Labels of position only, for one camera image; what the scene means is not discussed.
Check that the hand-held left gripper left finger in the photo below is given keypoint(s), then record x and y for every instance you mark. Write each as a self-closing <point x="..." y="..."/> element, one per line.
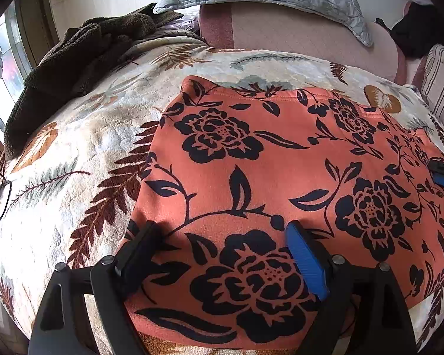
<point x="148" y="240"/>

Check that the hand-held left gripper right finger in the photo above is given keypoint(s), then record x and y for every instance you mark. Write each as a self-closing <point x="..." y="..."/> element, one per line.
<point x="305" y="259"/>

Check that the orange floral shirt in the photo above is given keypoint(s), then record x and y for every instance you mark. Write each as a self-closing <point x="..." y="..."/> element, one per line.
<point x="281" y="192"/>

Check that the striped sofa back cushion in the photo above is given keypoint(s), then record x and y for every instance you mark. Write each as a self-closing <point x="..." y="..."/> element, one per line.
<point x="442" y="81"/>

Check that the leaf print blanket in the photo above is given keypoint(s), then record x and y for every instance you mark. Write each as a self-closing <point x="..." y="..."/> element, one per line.
<point x="81" y="148"/>

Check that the black garment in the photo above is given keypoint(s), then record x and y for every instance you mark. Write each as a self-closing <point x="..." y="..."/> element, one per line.
<point x="418" y="29"/>

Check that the brown fleece throw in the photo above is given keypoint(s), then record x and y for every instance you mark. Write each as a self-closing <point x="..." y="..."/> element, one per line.
<point x="77" y="63"/>

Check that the purple cloth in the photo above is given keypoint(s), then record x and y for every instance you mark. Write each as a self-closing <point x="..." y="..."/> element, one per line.
<point x="177" y="29"/>

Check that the arched leaded glass pane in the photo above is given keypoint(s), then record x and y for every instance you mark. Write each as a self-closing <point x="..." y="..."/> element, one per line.
<point x="7" y="63"/>

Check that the brown wooden door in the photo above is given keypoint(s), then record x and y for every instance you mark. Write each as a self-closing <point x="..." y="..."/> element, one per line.
<point x="37" y="14"/>

